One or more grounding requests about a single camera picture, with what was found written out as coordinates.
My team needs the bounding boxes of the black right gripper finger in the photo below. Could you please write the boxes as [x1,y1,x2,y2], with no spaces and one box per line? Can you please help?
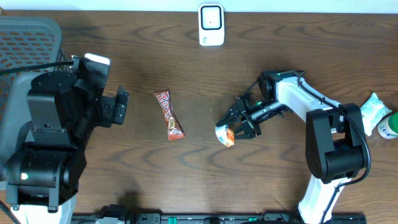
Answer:
[216,104,241,127]
[234,120,256,139]

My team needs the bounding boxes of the orange white tissue pack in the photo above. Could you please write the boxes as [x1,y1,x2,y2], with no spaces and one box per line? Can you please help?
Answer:
[215,124,234,147]

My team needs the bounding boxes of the orange candy bar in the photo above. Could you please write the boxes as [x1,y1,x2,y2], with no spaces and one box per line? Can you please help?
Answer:
[154,90,185,141]

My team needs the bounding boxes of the green lid jar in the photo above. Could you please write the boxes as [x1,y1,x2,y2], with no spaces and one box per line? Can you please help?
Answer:
[377,113,398,139]

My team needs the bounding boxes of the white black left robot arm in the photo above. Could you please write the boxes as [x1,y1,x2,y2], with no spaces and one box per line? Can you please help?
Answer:
[1,54,129,223]

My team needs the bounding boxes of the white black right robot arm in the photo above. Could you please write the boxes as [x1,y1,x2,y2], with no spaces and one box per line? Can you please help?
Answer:
[215,70,371,223]

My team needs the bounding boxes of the white barcode scanner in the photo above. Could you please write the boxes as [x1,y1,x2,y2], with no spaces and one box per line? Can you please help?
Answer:
[198,3,225,47]

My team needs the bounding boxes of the dark grey plastic basket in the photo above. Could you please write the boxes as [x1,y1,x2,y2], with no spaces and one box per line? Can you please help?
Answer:
[1,16,72,168]

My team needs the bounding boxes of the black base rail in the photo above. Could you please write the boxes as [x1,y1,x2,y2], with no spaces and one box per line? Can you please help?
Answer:
[71,203,368,224]

